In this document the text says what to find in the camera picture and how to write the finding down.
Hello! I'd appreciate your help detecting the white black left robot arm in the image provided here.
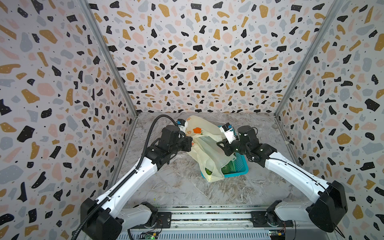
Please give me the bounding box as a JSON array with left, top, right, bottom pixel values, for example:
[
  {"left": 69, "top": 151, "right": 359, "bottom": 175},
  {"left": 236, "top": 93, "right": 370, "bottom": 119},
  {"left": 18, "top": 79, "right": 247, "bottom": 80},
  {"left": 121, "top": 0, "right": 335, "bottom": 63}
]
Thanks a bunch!
[{"left": 80, "top": 120, "right": 192, "bottom": 240}]

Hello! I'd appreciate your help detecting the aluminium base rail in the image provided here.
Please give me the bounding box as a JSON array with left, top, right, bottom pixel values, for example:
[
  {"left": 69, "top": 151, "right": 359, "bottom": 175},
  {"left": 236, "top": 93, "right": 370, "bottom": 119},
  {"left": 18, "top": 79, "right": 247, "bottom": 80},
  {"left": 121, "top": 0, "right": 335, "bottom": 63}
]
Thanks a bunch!
[{"left": 118, "top": 205, "right": 342, "bottom": 240}]

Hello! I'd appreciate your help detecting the green circuit board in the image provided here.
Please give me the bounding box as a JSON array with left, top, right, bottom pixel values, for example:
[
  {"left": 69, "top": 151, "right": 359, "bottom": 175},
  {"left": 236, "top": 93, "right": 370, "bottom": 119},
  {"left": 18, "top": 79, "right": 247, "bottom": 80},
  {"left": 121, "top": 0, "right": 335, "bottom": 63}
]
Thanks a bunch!
[
  {"left": 139, "top": 232, "right": 159, "bottom": 240},
  {"left": 269, "top": 230, "right": 286, "bottom": 240}
]

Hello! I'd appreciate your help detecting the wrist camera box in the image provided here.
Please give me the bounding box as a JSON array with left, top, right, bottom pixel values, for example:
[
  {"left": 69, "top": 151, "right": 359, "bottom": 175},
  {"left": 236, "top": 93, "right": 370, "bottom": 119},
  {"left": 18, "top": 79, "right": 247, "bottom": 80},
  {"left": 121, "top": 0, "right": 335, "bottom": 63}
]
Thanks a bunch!
[
  {"left": 219, "top": 123, "right": 237, "bottom": 144},
  {"left": 176, "top": 119, "right": 188, "bottom": 133}
]

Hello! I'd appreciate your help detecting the aluminium corner post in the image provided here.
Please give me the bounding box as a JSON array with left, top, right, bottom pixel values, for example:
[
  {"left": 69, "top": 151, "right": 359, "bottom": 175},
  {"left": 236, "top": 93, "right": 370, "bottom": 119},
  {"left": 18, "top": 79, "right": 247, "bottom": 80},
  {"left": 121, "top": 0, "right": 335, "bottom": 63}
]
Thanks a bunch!
[
  {"left": 273, "top": 0, "right": 346, "bottom": 118},
  {"left": 78, "top": 0, "right": 138, "bottom": 119}
]

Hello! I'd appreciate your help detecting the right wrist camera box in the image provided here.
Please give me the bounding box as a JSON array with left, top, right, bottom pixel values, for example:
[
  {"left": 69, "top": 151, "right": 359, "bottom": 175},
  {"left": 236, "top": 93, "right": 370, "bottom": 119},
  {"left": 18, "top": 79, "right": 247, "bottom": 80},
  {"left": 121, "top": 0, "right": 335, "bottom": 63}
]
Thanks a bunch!
[{"left": 219, "top": 123, "right": 237, "bottom": 144}]

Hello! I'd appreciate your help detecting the black corrugated cable conduit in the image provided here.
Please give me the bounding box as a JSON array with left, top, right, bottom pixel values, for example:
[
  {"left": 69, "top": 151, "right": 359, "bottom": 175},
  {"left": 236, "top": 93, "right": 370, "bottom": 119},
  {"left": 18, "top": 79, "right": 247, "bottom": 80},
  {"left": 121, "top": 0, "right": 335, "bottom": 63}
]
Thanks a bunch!
[{"left": 70, "top": 114, "right": 181, "bottom": 240}]

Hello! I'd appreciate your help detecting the green circuit board left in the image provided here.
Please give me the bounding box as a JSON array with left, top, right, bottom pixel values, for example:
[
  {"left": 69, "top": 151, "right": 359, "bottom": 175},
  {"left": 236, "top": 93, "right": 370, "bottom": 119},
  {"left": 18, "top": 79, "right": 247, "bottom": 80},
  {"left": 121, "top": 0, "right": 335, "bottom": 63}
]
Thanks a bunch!
[{"left": 139, "top": 232, "right": 159, "bottom": 240}]

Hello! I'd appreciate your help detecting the teal plastic basket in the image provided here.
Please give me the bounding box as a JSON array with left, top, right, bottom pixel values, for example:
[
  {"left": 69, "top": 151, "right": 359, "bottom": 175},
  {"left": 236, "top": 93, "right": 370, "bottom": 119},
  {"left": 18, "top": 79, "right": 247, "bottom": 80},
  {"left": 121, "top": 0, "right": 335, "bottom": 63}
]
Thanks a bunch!
[{"left": 196, "top": 123, "right": 249, "bottom": 183}]

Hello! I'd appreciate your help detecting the green circuit board right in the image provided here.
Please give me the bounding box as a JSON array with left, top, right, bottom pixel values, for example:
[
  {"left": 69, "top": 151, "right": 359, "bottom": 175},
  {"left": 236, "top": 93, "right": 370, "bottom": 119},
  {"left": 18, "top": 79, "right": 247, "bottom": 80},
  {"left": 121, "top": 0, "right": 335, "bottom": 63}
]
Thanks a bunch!
[{"left": 269, "top": 230, "right": 286, "bottom": 240}]

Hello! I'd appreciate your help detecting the cream plastic bag orange print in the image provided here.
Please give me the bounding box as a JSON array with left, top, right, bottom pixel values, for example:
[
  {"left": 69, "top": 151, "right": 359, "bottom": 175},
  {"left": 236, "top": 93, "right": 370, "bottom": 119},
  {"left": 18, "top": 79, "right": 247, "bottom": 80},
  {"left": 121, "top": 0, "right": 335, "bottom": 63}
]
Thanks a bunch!
[{"left": 186, "top": 116, "right": 236, "bottom": 183}]

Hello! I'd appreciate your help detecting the bright green custard apple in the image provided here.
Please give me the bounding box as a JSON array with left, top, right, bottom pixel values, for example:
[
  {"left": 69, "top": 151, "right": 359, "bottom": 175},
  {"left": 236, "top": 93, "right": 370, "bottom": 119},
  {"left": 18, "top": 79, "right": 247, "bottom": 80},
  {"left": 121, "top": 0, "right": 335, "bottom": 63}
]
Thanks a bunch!
[{"left": 205, "top": 168, "right": 212, "bottom": 176}]

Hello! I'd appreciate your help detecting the aluminium left corner post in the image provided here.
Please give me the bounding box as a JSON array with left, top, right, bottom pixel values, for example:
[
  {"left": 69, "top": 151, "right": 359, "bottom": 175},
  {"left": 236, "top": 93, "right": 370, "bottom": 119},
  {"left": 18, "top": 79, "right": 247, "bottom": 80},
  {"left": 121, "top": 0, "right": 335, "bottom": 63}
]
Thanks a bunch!
[{"left": 78, "top": 0, "right": 138, "bottom": 119}]

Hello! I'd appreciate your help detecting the aluminium right corner post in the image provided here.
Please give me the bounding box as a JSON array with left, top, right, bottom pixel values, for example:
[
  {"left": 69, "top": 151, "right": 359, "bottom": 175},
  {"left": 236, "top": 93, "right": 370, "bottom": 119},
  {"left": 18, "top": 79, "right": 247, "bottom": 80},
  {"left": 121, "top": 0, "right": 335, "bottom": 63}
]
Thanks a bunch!
[{"left": 273, "top": 0, "right": 346, "bottom": 118}]

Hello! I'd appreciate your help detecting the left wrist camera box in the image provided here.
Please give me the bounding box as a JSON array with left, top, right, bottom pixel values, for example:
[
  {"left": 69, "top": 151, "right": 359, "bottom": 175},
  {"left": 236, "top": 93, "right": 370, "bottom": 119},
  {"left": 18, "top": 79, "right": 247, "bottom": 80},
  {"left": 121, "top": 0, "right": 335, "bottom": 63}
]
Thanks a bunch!
[{"left": 176, "top": 119, "right": 188, "bottom": 133}]

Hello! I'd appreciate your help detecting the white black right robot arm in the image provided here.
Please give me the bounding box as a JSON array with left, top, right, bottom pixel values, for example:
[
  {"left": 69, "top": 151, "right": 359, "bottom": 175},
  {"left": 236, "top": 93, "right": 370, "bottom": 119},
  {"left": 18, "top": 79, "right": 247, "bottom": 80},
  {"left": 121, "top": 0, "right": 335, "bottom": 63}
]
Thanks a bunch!
[{"left": 217, "top": 123, "right": 348, "bottom": 233}]

